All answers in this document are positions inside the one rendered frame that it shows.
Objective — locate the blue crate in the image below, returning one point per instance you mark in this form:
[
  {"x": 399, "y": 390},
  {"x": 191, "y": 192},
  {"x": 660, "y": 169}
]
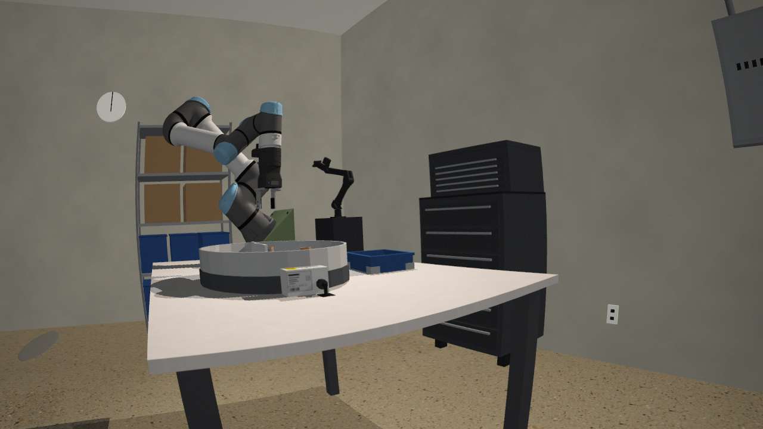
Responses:
[{"x": 379, "y": 261}]

